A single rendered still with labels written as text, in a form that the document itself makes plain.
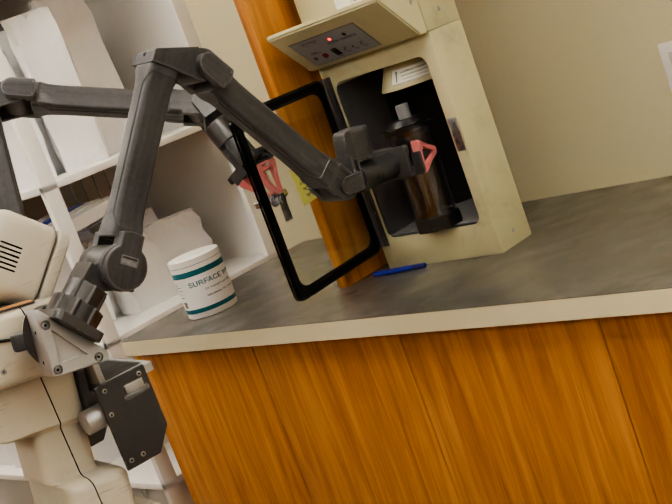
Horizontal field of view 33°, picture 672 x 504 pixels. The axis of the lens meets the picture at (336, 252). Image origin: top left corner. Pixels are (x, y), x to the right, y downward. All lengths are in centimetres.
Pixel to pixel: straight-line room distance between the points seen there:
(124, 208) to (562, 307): 74
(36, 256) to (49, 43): 131
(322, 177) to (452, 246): 39
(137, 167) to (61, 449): 52
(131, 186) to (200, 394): 95
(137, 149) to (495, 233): 78
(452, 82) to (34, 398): 100
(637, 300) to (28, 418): 103
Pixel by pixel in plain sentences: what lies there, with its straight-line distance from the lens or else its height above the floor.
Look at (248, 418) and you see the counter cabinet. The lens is 265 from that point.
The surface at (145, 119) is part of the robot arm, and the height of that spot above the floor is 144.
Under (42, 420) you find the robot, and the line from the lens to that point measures 203.
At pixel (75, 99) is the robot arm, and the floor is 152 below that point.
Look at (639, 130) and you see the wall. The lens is 257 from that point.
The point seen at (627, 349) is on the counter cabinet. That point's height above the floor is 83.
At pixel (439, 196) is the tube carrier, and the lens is 234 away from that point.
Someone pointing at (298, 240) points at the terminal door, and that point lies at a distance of 230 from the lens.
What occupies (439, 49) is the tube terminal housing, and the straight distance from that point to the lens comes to 227.
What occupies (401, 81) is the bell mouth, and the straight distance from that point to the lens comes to 235.
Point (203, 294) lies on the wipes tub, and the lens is 273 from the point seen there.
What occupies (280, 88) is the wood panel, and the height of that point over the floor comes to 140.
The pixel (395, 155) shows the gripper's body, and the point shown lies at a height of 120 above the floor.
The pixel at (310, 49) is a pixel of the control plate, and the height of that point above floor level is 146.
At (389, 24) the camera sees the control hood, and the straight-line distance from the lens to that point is 223.
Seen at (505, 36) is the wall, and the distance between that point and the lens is 268.
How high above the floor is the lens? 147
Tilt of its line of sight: 10 degrees down
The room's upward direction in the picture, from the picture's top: 20 degrees counter-clockwise
